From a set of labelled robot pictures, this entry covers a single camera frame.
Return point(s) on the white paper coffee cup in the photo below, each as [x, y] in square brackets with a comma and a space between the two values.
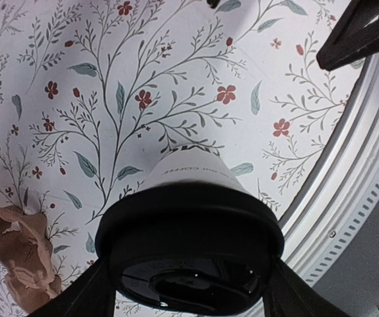
[192, 163]

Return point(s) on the brown cardboard cup carrier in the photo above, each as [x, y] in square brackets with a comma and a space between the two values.
[26, 253]

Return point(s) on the front aluminium rail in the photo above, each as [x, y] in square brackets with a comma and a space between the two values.
[342, 188]

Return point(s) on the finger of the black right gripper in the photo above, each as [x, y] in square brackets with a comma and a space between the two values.
[355, 36]

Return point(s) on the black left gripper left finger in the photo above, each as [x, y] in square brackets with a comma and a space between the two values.
[92, 294]

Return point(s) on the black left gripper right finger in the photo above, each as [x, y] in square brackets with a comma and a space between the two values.
[286, 294]

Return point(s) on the black plastic cup lid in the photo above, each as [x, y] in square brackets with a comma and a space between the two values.
[196, 248]

